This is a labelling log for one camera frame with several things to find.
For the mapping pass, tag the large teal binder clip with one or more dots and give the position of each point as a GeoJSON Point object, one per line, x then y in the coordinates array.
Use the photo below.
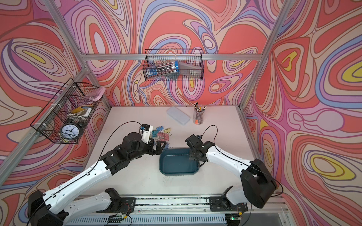
{"type": "Point", "coordinates": [155, 133]}

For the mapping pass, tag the clear pen cup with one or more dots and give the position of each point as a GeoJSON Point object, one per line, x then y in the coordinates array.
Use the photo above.
{"type": "Point", "coordinates": [198, 113]}

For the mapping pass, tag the pink item in basket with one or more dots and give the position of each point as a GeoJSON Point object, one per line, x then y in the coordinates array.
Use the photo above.
{"type": "Point", "coordinates": [96, 95]}

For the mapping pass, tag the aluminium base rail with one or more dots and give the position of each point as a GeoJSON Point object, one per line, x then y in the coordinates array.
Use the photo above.
{"type": "Point", "coordinates": [191, 210]}

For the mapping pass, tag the black wire basket left wall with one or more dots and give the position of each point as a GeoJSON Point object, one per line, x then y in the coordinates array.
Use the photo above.
{"type": "Point", "coordinates": [69, 97]}

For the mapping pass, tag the black wire basket back wall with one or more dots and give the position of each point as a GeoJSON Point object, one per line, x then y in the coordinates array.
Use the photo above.
{"type": "Point", "coordinates": [191, 63]}

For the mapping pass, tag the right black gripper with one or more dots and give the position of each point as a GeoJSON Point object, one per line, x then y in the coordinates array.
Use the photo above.
{"type": "Point", "coordinates": [191, 156]}

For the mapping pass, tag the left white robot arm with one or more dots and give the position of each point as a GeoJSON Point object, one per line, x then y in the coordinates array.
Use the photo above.
{"type": "Point", "coordinates": [59, 206]}

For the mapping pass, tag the dark teal storage tray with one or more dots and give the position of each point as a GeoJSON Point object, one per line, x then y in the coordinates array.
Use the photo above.
{"type": "Point", "coordinates": [176, 162]}

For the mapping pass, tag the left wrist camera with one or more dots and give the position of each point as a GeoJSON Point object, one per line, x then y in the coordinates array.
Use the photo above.
{"type": "Point", "coordinates": [146, 131]}

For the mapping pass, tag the black wire basket wall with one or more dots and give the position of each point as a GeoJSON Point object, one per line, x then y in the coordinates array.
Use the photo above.
{"type": "Point", "coordinates": [191, 63]}
{"type": "Point", "coordinates": [69, 97]}

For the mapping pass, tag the translucent plastic case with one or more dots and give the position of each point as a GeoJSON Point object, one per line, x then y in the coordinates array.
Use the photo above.
{"type": "Point", "coordinates": [178, 115]}

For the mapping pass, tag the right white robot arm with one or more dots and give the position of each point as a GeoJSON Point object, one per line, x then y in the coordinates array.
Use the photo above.
{"type": "Point", "coordinates": [257, 184]}

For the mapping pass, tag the yellow binder clip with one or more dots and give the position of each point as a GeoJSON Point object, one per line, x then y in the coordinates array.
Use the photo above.
{"type": "Point", "coordinates": [168, 131]}

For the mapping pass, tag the yellow white box in basket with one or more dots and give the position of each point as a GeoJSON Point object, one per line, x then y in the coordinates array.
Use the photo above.
{"type": "Point", "coordinates": [83, 111]}

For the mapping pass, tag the black alarm clock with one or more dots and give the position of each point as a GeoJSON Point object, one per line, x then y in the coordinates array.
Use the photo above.
{"type": "Point", "coordinates": [72, 129]}

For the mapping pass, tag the clear tube of pens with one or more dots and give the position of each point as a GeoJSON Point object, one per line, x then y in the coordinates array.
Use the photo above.
{"type": "Point", "coordinates": [163, 69]}

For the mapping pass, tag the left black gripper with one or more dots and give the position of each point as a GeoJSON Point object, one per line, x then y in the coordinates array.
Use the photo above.
{"type": "Point", "coordinates": [158, 150]}

